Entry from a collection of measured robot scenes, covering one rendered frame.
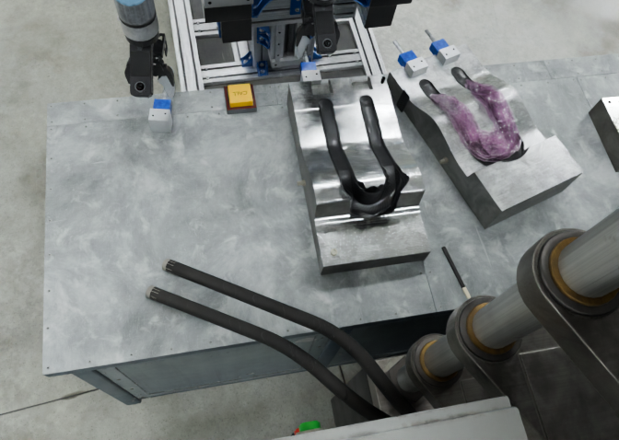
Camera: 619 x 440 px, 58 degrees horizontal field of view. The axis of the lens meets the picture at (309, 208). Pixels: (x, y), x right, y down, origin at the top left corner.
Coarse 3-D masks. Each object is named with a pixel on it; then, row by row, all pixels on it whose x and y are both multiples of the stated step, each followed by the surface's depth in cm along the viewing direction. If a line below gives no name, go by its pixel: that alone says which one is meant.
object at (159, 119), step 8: (160, 104) 145; (168, 104) 145; (152, 112) 142; (160, 112) 143; (168, 112) 143; (152, 120) 141; (160, 120) 142; (168, 120) 142; (152, 128) 145; (160, 128) 145; (168, 128) 145
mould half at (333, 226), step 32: (288, 96) 149; (320, 96) 145; (352, 96) 146; (384, 96) 147; (320, 128) 141; (352, 128) 142; (384, 128) 143; (320, 160) 135; (352, 160) 135; (320, 192) 128; (416, 192) 131; (320, 224) 132; (352, 224) 133; (384, 224) 134; (416, 224) 135; (320, 256) 131; (352, 256) 130; (384, 256) 131; (416, 256) 133
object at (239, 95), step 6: (246, 84) 151; (228, 90) 150; (234, 90) 150; (240, 90) 150; (246, 90) 150; (228, 96) 150; (234, 96) 149; (240, 96) 149; (246, 96) 149; (234, 102) 148; (240, 102) 148; (246, 102) 149
